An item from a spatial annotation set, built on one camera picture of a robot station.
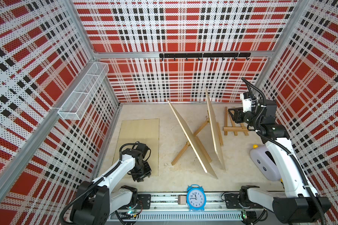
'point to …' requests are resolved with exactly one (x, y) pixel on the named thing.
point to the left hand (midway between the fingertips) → (149, 176)
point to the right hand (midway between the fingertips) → (234, 109)
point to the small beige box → (182, 199)
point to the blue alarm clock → (196, 198)
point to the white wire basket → (76, 105)
